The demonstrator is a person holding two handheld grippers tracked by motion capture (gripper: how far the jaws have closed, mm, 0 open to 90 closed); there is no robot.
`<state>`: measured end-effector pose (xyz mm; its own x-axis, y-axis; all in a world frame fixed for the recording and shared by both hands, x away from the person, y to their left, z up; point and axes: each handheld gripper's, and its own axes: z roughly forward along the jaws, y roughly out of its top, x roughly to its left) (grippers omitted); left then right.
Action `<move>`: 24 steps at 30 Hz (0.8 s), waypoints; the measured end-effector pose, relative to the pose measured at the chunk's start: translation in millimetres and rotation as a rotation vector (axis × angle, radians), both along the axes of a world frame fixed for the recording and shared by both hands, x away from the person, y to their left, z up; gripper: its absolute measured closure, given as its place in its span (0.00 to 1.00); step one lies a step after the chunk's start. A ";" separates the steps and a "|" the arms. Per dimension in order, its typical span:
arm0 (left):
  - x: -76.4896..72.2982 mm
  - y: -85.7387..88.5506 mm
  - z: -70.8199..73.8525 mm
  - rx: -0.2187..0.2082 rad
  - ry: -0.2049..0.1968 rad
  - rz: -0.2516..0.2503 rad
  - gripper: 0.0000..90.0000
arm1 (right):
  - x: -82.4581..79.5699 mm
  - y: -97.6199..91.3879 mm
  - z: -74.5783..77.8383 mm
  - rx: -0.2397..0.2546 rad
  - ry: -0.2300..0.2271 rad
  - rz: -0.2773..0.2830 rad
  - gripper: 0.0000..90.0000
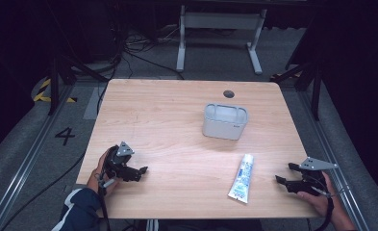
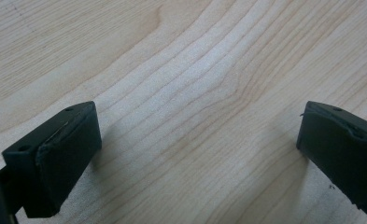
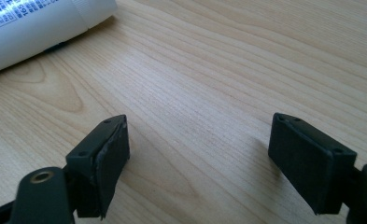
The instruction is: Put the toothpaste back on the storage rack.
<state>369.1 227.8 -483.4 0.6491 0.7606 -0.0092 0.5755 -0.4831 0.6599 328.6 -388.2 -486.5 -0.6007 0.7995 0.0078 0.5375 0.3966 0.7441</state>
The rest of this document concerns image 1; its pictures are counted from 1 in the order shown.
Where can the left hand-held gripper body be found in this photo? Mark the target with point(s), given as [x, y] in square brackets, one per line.
[117, 162]

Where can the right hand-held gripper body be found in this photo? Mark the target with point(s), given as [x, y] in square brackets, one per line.
[311, 179]

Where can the person's right hand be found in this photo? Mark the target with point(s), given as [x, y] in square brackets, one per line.
[319, 200]

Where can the person's left hand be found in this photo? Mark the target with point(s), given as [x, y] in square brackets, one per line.
[95, 178]

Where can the white toothpaste tube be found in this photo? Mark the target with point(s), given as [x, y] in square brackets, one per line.
[242, 178]

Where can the white table leg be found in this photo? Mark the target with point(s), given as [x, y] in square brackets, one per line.
[152, 225]

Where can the black tripod stand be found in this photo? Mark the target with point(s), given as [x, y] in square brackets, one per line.
[316, 93]
[54, 83]

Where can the white plastic holder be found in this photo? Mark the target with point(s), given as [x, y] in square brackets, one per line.
[225, 123]

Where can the grey table grommet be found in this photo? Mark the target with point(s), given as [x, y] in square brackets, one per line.
[228, 94]

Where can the yellow black floor tape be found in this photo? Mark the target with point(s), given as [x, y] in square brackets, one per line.
[44, 93]

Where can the aluminium floor rail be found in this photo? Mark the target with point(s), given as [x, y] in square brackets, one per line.
[26, 166]
[334, 154]

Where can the white metal desk frame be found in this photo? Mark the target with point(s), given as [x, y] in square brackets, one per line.
[221, 20]

